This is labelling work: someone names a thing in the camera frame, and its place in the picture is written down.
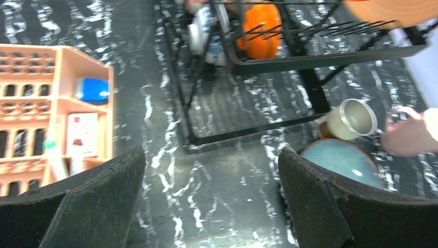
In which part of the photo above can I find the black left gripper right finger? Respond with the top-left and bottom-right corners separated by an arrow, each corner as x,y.
278,148 -> 437,247

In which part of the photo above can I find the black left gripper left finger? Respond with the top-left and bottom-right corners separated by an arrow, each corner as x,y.
1,147 -> 146,247

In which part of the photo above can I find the black wire dish rack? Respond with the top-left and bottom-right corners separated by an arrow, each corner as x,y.
158,1 -> 431,147

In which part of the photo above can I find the orange glossy bowl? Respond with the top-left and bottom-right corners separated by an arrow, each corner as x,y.
236,1 -> 283,59

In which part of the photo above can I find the blue floral bowl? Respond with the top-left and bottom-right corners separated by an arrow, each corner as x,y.
187,4 -> 227,66

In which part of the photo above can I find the yellow plate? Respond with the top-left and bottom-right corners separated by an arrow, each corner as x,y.
343,0 -> 437,29

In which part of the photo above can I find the red capped marker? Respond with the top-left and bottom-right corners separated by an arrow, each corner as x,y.
70,157 -> 84,176

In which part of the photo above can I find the dark teal plate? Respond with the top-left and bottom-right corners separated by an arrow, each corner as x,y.
300,138 -> 385,189

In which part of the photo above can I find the red white card box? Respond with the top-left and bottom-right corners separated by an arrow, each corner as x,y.
66,113 -> 98,157

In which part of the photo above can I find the stainless steel cup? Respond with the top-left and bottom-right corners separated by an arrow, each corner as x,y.
316,99 -> 378,141

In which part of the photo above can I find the pink mug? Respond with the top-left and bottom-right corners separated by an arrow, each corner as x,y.
380,106 -> 437,157

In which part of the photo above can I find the blue eraser block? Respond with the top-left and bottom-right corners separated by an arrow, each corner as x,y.
73,78 -> 110,105

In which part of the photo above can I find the orange file organizer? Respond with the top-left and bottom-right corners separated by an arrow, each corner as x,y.
1,44 -> 56,196

